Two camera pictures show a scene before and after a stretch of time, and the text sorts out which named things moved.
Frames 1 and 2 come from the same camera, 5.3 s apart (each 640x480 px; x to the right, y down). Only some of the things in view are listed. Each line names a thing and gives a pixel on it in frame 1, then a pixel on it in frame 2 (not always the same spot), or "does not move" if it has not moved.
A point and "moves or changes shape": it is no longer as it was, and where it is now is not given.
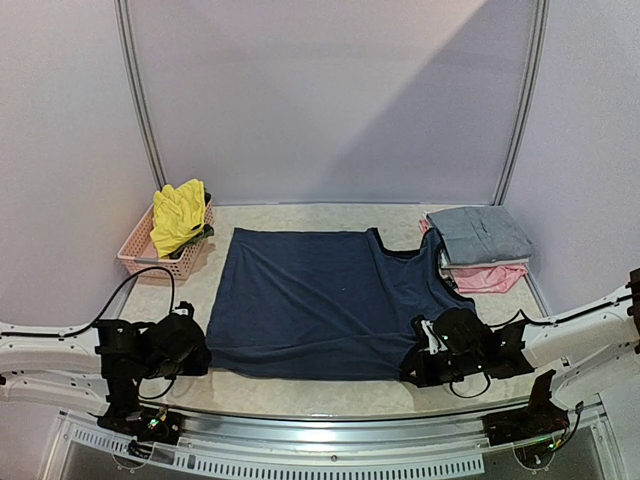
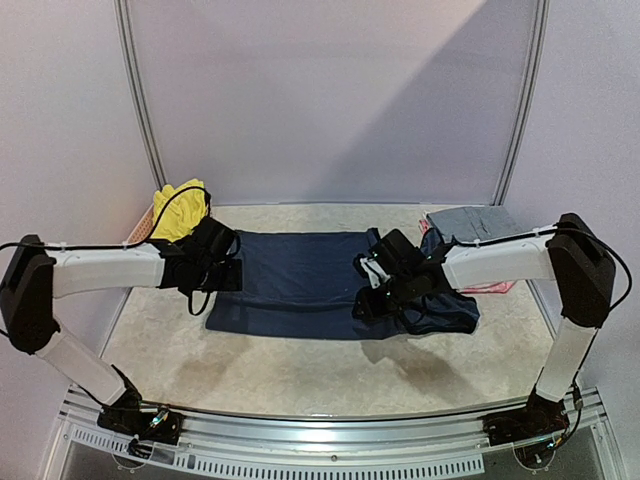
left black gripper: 199,363 to 233,280
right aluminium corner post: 530,92 does not move
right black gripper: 420,354 to 373,305
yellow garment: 177,210 does not move
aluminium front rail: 215,442 does not move
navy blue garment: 323,304 moves or changes shape
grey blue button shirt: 480,236 does not move
